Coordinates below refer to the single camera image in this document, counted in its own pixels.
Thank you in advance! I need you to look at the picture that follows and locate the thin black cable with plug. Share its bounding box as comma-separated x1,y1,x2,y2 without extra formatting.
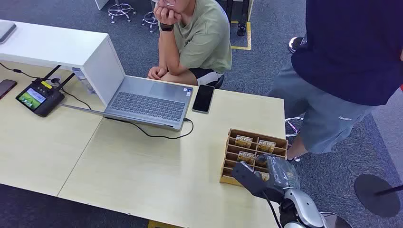
0,62,42,81

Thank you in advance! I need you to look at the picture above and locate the seated person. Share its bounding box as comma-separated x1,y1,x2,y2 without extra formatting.
147,0,233,89

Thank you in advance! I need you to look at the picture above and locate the dark reddish smartphone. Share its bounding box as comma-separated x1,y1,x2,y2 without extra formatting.
0,79,18,100

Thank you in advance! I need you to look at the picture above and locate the black remote controller with screen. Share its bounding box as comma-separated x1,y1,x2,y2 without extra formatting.
15,65,76,118

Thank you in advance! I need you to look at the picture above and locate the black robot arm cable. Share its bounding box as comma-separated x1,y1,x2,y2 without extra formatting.
262,192,283,228

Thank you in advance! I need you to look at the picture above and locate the seated person's right hand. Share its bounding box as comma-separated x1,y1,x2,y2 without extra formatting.
147,66,168,81

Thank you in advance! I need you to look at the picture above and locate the black stool seat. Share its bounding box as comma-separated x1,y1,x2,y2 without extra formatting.
213,74,225,90

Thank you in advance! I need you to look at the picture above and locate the black smartphone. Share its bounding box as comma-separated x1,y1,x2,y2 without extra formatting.
192,85,216,114

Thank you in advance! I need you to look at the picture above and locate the silver open laptop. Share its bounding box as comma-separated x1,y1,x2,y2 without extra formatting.
61,34,194,132

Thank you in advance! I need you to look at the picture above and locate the black round stand base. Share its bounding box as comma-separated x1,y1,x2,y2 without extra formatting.
354,174,403,219

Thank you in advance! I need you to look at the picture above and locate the wooden card holder box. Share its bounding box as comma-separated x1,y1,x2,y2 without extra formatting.
219,128,288,188

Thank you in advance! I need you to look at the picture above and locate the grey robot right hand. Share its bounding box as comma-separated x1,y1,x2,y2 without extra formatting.
256,153,301,203

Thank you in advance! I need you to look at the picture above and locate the chrome round base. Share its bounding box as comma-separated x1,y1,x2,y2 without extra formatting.
320,211,354,228

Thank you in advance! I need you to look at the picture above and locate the seated person's left hand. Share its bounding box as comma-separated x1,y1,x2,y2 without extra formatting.
153,3,182,26

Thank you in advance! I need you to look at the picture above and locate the black cabinet with caster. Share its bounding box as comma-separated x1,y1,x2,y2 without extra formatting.
216,0,255,37

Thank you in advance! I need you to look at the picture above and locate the black laptop power cable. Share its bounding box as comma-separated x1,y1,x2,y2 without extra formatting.
104,117,194,140

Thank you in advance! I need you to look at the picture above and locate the white raised desk shelf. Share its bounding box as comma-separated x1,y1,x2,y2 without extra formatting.
0,19,110,72

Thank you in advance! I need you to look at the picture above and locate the chrome stool base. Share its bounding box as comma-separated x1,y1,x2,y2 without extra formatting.
141,11,159,34
107,0,137,24

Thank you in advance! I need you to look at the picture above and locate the black controller cable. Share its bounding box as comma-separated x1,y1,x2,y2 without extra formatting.
59,89,93,111

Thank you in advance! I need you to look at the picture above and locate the standing person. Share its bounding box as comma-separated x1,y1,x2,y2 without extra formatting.
267,0,403,163

